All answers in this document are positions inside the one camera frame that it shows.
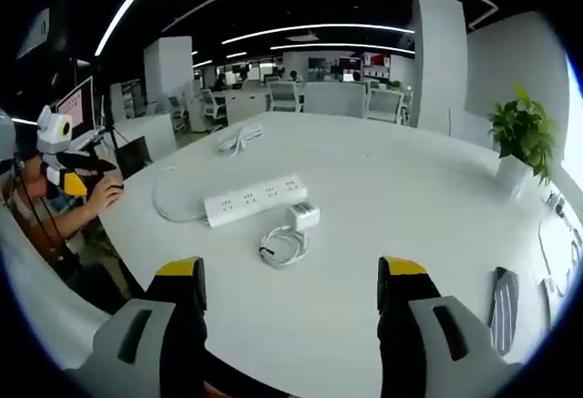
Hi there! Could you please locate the green plant in white pot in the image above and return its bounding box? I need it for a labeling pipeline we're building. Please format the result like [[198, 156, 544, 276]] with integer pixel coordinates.
[[487, 82, 563, 198]]

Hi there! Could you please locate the white desk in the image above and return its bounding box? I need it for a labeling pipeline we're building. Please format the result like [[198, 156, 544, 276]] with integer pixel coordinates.
[[97, 110, 583, 398]]

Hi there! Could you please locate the computer monitor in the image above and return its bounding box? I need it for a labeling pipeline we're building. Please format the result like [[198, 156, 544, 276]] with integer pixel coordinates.
[[55, 76, 96, 134]]

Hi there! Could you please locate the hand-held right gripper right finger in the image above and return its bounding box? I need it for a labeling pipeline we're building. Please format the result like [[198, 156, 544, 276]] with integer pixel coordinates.
[[376, 255, 525, 398]]

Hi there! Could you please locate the small dark desk gadget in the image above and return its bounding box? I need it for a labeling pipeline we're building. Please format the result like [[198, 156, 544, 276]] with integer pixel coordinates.
[[545, 191, 569, 218]]

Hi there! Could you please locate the grey mesh office chair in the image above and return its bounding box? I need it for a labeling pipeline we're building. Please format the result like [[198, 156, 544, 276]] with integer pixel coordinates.
[[199, 88, 230, 128], [169, 94, 189, 132], [365, 87, 409, 126], [268, 80, 302, 114]]

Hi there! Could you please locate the white charger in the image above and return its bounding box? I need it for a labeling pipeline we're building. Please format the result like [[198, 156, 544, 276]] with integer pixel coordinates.
[[286, 202, 322, 231]]

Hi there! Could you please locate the white power strip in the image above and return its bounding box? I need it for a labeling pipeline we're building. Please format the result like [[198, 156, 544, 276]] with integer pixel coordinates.
[[203, 172, 309, 230]]

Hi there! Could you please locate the coiled white charger cable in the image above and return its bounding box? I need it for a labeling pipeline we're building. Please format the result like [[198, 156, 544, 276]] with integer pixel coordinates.
[[259, 224, 311, 271]]

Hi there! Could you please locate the black chair back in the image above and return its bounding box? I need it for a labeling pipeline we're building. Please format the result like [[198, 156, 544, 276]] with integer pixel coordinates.
[[115, 137, 152, 181]]

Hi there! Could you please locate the white power strip cable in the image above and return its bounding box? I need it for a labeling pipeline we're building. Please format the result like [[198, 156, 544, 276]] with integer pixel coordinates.
[[152, 124, 266, 225]]

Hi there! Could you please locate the white desk partition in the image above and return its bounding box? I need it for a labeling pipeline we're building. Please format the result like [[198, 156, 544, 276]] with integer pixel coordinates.
[[302, 80, 368, 119]]

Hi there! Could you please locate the white flat item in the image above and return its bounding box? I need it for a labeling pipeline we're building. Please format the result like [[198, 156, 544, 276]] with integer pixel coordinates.
[[538, 276, 567, 327]]

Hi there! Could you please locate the long ceiling light strip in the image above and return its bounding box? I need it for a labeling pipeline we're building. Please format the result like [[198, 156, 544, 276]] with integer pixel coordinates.
[[94, 0, 175, 58], [221, 24, 416, 46]]

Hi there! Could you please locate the thin white cable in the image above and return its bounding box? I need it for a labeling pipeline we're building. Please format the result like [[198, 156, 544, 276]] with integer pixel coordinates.
[[537, 218, 554, 277]]

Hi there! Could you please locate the person's right hand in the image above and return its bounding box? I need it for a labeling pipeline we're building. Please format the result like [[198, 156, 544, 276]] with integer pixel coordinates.
[[203, 381, 234, 398]]

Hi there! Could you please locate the dark striped pouch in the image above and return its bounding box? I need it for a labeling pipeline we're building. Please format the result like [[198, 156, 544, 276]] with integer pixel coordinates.
[[488, 266, 521, 357]]

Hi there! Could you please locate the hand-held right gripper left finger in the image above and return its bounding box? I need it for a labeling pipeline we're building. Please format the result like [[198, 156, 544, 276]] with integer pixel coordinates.
[[63, 256, 209, 398]]

